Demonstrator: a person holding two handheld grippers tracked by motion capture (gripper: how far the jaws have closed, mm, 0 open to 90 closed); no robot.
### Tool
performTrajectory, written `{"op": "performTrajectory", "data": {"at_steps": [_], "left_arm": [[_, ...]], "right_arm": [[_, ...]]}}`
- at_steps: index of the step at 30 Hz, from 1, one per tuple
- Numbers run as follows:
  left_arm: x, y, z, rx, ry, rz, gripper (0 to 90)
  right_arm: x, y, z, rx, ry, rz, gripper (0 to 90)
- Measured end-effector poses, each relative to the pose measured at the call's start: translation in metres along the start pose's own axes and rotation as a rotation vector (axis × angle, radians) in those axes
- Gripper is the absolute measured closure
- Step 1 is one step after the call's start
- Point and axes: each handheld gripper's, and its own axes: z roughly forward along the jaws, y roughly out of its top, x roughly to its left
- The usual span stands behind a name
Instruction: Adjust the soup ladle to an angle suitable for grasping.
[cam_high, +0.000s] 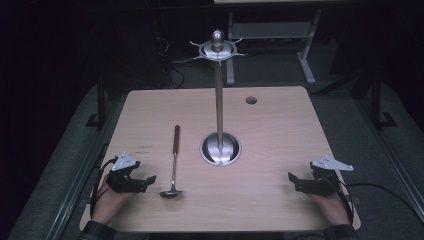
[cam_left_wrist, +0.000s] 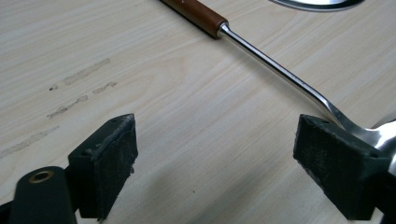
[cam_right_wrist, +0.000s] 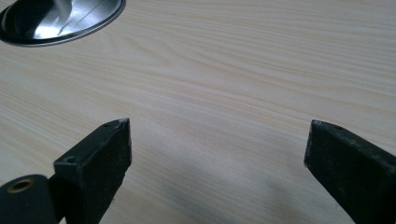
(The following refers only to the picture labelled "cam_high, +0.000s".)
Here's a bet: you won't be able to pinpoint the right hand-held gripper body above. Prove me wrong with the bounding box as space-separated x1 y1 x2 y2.
308 154 355 197

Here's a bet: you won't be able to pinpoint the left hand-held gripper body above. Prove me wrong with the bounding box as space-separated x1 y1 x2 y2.
105 150 142 194

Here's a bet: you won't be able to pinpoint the person's right hand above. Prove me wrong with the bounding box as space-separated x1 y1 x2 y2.
309 182 352 227

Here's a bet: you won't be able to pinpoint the black metal stand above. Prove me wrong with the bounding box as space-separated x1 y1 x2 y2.
84 83 108 130
349 64 398 130

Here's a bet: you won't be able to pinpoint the metal utensil hanging rack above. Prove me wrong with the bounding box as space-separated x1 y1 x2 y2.
189 29 248 168

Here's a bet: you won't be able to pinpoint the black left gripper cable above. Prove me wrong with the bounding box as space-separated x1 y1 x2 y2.
89 157 119 218

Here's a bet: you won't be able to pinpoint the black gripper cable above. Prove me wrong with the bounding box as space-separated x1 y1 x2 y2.
89 157 119 218
336 181 418 223

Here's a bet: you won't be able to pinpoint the metal ladle with brown handle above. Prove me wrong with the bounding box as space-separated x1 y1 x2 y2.
159 124 184 200

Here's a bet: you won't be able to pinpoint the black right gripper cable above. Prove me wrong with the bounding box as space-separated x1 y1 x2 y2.
336 181 418 223

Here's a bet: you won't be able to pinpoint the black floor cables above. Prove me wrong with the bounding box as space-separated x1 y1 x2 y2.
156 34 203 89

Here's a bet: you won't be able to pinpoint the white metal desk frame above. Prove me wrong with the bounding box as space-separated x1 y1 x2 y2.
225 9 323 87

